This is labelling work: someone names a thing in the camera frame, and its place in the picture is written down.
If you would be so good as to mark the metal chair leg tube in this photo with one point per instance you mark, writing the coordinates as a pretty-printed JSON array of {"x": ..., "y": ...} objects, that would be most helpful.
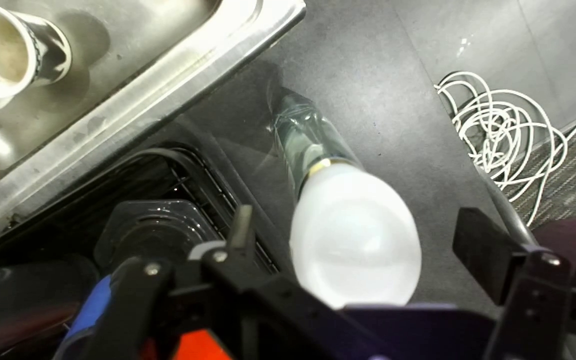
[{"x": 508, "y": 212}]

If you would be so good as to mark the clear bottle with white cap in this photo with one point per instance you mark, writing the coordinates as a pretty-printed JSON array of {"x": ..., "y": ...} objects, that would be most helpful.
[{"x": 355, "y": 233}]

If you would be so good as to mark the stainless steel sink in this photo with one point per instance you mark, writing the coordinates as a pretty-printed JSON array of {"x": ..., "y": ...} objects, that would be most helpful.
[{"x": 169, "y": 73}]

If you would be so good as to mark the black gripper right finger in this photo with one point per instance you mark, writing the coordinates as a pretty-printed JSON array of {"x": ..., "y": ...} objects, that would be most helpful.
[{"x": 534, "y": 306}]

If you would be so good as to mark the black dish rack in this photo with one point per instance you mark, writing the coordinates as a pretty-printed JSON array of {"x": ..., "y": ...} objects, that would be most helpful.
[{"x": 195, "y": 180}]

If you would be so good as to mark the white paper cup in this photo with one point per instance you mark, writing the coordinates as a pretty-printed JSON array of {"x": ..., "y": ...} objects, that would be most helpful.
[{"x": 1, "y": 52}]

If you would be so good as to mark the blue plastic item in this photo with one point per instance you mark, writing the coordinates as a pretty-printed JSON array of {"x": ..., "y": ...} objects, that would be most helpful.
[{"x": 89, "y": 312}]

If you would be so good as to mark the black glossy plastic container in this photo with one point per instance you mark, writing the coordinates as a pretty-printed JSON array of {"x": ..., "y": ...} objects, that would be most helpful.
[{"x": 149, "y": 226}]

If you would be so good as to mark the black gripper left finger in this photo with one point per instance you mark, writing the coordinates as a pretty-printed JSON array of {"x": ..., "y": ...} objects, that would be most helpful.
[{"x": 141, "y": 306}]

